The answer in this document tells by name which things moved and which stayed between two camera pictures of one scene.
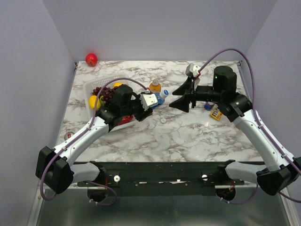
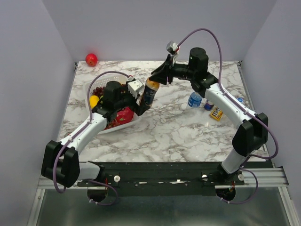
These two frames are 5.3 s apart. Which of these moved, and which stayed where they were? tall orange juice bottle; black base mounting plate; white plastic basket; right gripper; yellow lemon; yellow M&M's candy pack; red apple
Moved: right gripper; tall orange juice bottle
Stayed: red apple; white plastic basket; black base mounting plate; yellow lemon; yellow M&M's candy pack
